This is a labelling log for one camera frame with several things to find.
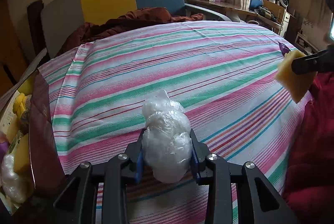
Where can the blue round bag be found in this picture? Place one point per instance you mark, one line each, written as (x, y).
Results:
(254, 2)

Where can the wooden wardrobe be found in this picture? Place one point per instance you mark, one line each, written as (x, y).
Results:
(10, 57)

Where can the white cabinet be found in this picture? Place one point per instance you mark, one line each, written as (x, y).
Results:
(285, 22)

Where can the gold tin box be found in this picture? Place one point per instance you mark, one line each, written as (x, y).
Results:
(39, 122)

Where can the dark red cloth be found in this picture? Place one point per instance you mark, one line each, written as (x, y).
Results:
(130, 20)

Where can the black rolled mat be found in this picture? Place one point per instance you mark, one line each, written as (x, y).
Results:
(35, 28)

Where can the red clothing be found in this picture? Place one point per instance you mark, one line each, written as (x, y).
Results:
(310, 148)

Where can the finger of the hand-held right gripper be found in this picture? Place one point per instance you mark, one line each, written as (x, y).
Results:
(310, 63)

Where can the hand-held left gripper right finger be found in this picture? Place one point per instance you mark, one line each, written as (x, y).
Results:
(195, 164)

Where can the wooden side desk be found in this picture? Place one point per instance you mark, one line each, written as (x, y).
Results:
(227, 6)

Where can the yellow dark bundle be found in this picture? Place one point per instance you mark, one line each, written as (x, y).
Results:
(22, 106)

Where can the purple wrapper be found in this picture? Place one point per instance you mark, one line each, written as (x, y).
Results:
(283, 48)
(2, 149)

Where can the white low shelf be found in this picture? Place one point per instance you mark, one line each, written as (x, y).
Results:
(304, 41)

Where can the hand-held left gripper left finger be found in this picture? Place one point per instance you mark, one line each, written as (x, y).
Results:
(139, 166)

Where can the striped tablecloth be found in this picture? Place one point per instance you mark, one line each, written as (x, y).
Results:
(208, 70)

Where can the small white desk fan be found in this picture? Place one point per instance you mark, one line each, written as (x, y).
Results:
(283, 3)

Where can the clear plastic bag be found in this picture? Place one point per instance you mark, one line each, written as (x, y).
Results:
(167, 140)
(13, 182)

